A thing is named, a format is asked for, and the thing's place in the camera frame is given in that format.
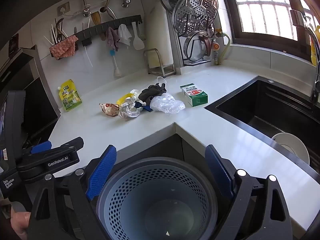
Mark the silver foil wrapper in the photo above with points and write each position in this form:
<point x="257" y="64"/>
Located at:
<point x="127" y="110"/>

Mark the wooden spatula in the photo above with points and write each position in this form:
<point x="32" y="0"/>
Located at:
<point x="96" y="18"/>

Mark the green and white carton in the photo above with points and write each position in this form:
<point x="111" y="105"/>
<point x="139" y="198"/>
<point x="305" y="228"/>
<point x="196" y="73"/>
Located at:
<point x="193" y="95"/>

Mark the person's left hand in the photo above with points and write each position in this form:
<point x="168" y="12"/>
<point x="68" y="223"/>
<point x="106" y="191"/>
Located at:
<point x="20" y="226"/>

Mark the white dish cloth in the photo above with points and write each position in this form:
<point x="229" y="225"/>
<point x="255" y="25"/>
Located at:
<point x="124" y="33"/>

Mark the white wall socket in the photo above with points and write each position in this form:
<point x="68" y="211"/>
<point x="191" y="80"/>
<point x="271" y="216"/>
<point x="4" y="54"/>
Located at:
<point x="63" y="7"/>

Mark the metal cutting board stand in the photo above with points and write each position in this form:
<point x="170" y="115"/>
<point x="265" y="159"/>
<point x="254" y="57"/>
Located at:
<point x="163" y="71"/>

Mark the white bowl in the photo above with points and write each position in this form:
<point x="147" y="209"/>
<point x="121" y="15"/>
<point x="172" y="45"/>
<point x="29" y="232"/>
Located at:
<point x="297" y="147"/>

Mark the clear plastic bag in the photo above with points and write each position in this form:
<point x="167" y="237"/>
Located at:
<point x="167" y="103"/>

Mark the black kitchen sink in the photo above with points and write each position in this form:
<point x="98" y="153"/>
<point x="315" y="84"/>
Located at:
<point x="262" y="105"/>

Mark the brown snack wrapper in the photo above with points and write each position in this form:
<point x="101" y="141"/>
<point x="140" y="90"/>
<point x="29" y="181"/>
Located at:
<point x="110" y="108"/>

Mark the black integrated stove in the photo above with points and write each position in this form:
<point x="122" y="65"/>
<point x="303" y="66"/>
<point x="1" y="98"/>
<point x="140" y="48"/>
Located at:
<point x="37" y="105"/>

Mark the yellow plastic lid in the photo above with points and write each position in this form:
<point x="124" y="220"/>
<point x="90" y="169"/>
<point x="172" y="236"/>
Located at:
<point x="123" y="97"/>

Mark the purple dish cloth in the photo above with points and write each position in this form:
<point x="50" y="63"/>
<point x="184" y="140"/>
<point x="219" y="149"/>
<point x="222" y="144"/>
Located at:
<point x="112" y="40"/>

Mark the blue and white bottle brush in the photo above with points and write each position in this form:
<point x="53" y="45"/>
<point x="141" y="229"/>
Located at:
<point x="116" y="67"/>

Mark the yellow dish soap bottle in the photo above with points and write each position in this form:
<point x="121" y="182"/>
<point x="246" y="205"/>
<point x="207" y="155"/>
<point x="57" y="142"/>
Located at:
<point x="314" y="52"/>

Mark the small black wall device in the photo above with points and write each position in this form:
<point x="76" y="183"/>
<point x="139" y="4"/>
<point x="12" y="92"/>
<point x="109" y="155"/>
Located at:
<point x="13" y="45"/>

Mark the pink dish cloth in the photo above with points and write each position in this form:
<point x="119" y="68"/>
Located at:
<point x="63" y="47"/>

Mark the black pot lid rack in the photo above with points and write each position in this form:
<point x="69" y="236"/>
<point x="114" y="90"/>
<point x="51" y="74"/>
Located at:
<point x="182" y="55"/>

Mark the grey base cabinet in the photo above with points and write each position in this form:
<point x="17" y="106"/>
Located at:
<point x="180" y="145"/>

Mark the perforated steel steamer tray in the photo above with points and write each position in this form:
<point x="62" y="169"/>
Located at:
<point x="195" y="12"/>

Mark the black cloth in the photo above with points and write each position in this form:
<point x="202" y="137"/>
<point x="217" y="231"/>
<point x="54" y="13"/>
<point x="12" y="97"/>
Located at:
<point x="152" y="91"/>

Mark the steel ladle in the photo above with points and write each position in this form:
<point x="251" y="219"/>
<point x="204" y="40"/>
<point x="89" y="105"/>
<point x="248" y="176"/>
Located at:
<point x="111" y="12"/>

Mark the white crumpled plastic wrap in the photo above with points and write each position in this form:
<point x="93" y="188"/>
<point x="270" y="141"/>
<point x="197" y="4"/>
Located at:
<point x="135" y="93"/>

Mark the chrome faucet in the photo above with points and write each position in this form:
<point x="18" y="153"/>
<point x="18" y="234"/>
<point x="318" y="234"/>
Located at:
<point x="315" y="62"/>

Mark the small blue wrapper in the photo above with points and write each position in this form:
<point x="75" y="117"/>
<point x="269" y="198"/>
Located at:
<point x="147" y="108"/>

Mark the black wall rail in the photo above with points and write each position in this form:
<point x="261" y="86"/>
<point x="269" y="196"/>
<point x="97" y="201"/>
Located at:
<point x="105" y="26"/>

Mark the bundle of chopsticks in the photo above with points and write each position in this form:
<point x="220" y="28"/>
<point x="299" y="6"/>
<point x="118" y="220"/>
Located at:
<point x="53" y="33"/>

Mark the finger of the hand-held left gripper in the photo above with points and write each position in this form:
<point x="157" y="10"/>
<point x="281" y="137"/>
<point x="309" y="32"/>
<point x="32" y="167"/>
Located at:
<point x="57" y="161"/>
<point x="41" y="147"/>

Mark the glass pot lid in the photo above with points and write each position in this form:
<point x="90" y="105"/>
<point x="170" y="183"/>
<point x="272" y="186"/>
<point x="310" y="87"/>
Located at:
<point x="197" y="47"/>

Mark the green and yellow spout pouch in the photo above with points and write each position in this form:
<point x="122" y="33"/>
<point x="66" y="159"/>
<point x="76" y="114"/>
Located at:
<point x="70" y="97"/>

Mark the dark framed window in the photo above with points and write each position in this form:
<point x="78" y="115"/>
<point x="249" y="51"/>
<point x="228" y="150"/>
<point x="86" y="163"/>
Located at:
<point x="262" y="12"/>

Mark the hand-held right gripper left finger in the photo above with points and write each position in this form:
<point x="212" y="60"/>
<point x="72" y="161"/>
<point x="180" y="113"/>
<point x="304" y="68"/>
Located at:
<point x="101" y="172"/>

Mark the white rice paddle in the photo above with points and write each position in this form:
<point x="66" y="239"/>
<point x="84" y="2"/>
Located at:
<point x="138" y="43"/>

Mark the white cutting board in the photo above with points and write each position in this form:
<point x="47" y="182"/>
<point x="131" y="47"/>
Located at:
<point x="157" y="30"/>

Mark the blue perforated waste basket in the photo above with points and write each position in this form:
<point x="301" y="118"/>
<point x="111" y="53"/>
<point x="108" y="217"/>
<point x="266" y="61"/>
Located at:
<point x="155" y="192"/>

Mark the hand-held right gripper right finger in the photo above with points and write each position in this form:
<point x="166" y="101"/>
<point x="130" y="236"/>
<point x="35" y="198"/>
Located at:
<point x="220" y="172"/>

